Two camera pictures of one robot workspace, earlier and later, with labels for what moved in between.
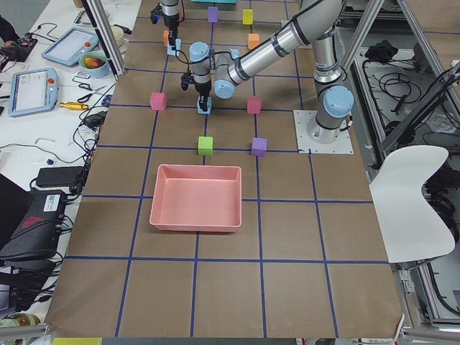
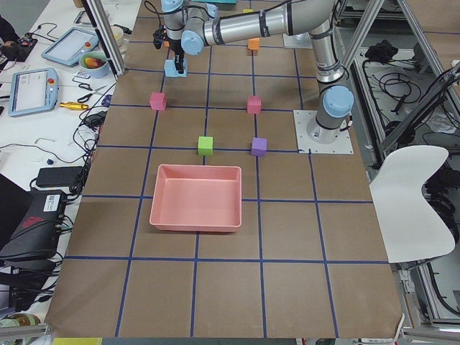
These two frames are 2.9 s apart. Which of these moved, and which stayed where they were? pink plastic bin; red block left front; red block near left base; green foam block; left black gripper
Moved: left black gripper
Stayed: red block left front; pink plastic bin; green foam block; red block near left base
